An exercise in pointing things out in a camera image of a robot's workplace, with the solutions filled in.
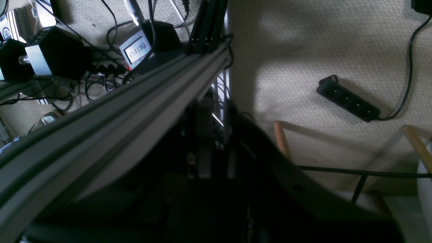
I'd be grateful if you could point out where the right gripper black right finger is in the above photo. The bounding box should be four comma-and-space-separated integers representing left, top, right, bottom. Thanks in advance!
224, 101, 405, 243

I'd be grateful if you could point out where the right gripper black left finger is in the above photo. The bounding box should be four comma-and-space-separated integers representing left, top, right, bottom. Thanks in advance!
21, 101, 213, 243

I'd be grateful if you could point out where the wooden chair leg left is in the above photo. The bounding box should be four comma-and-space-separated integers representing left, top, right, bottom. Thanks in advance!
273, 121, 292, 160

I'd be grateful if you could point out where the black power strip on floor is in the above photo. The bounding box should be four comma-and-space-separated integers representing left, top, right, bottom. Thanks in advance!
316, 75, 381, 123

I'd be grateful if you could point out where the black Eleiko power adapter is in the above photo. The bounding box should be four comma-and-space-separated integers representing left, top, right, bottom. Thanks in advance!
119, 21, 184, 75

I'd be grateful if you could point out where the grey aluminium frame rail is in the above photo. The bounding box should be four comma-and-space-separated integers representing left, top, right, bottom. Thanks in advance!
0, 39, 231, 243

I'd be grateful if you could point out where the black power strip cable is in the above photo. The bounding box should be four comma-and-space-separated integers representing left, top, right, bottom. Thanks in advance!
378, 15, 432, 121

